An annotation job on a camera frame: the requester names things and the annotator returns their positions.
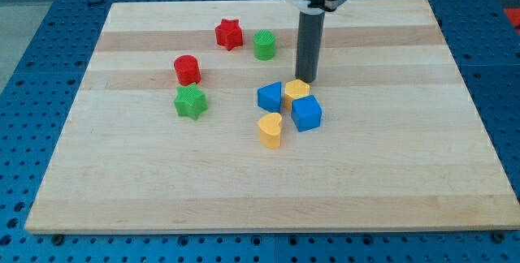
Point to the yellow pentagon block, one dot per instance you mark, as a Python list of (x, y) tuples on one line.
[(293, 90)]

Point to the blue triangle block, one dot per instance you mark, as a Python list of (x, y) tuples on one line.
[(269, 97)]

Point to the red star block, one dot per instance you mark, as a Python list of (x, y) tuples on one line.
[(229, 34)]

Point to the blue cube block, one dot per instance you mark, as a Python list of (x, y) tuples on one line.
[(306, 113)]

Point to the wooden board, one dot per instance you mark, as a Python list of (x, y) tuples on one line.
[(401, 146)]

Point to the green star block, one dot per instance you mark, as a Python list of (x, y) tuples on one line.
[(190, 101)]

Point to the yellow heart block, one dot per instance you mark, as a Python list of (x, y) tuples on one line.
[(269, 130)]

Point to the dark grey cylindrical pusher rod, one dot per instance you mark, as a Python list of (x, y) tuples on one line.
[(309, 37)]

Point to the red cylinder block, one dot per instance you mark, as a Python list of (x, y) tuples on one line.
[(187, 70)]

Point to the green cylinder block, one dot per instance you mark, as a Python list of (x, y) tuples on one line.
[(264, 45)]

